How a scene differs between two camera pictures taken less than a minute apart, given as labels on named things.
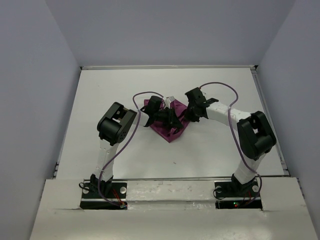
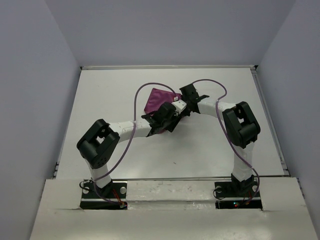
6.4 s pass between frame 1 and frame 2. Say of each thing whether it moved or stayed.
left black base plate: stayed
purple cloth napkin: moved
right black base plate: stayed
